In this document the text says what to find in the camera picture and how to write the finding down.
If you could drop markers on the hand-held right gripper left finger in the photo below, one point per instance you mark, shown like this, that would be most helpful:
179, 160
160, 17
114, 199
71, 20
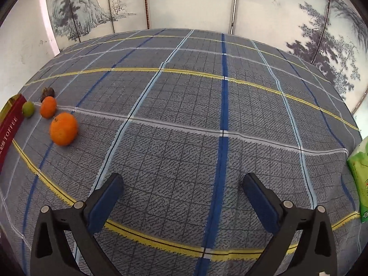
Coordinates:
105, 201

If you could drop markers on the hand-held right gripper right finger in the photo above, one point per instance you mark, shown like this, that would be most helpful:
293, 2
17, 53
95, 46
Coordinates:
260, 201

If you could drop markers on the large orange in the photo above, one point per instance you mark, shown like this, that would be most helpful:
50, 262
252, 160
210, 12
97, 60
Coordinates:
63, 129

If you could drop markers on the grey plaid blanket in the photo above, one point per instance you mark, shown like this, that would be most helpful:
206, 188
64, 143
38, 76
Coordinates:
187, 149

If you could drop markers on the green plastic packet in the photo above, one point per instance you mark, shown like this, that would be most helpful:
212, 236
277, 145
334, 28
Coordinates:
360, 178

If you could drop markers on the small orange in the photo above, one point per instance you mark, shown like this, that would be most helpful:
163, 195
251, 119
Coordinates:
48, 107

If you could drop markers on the green lime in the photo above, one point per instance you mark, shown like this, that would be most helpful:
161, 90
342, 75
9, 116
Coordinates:
28, 109

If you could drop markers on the red candy box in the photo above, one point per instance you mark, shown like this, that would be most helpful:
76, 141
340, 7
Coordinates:
10, 126

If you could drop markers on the painted folding screen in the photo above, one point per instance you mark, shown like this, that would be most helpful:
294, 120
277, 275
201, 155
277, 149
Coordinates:
189, 3

